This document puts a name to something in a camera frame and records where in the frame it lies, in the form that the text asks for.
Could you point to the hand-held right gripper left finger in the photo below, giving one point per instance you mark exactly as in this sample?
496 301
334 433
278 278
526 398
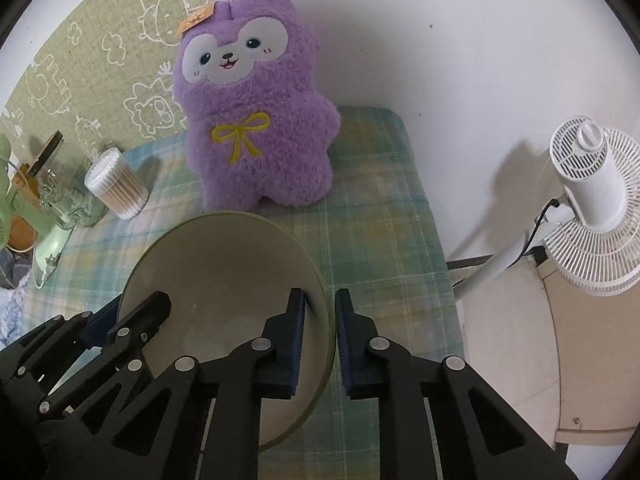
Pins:
296 345

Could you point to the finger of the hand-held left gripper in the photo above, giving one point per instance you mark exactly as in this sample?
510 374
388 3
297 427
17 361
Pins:
152 312
65 332

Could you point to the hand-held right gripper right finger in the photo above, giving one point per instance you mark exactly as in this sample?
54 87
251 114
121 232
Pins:
344 345

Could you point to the green floral ceramic bowl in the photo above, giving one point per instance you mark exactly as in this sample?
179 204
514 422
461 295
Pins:
220 270

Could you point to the blue white cloth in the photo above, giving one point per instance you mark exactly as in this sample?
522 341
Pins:
10 300

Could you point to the green desk fan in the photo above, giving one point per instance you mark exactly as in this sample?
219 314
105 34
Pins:
50 255

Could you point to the wooden chair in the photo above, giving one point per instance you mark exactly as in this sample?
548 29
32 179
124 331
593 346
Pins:
20 230

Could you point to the cotton swab container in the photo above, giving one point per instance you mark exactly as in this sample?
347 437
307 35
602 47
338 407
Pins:
117 185

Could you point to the glass jar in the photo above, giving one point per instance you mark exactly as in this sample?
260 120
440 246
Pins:
70 195

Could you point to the plaid tablecloth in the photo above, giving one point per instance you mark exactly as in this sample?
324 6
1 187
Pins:
380 210

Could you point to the purple plush toy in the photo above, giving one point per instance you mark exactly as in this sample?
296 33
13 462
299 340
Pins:
260 150

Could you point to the white standing fan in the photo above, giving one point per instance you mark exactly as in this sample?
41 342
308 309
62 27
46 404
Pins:
595 195

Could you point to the green printed wall cloth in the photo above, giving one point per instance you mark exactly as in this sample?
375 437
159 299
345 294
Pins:
100 35

